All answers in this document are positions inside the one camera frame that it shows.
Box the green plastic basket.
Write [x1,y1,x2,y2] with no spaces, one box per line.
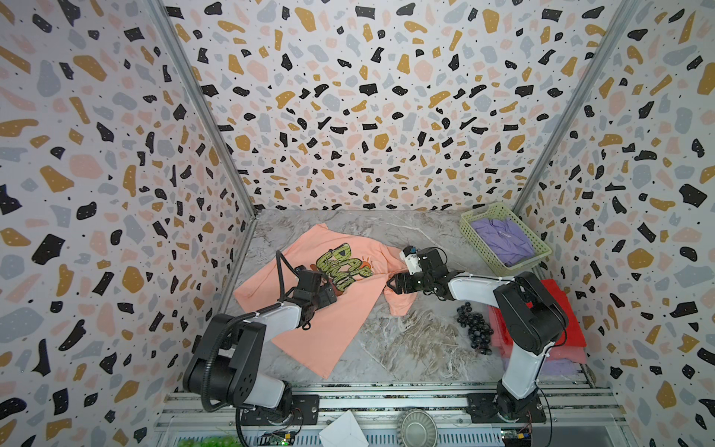
[459,202,552,277]

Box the purple t-shirt in basket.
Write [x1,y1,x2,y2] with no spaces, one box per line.
[470,219,536,267]

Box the pink graphic t-shirt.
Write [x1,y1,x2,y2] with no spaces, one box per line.
[233,222,419,380]

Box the circuit board with wires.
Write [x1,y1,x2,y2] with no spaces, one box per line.
[257,430,296,446]

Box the grey ribbed plate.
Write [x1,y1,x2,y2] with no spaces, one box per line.
[398,409,438,447]

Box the folded lilac t-shirt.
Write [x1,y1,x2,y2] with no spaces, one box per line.
[502,356,583,376]

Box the folded red t-shirt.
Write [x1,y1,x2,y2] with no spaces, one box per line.
[489,278,588,350]

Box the green artificial grass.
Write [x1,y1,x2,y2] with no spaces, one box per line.
[177,437,243,447]

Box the aluminium rail frame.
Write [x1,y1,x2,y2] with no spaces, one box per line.
[153,381,638,447]

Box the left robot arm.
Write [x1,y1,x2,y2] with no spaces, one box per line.
[182,251,337,423]

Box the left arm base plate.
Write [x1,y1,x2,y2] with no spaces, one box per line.
[238,394,320,428]

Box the white paper sheet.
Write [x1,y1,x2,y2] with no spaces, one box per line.
[318,411,370,447]

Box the black grape bunch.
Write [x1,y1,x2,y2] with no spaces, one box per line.
[456,303,495,356]

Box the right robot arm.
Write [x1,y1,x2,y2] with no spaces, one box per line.
[387,246,569,423]

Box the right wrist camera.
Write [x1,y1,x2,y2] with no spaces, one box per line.
[400,246,422,275]

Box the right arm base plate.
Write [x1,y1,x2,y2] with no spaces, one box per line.
[467,391,547,424]

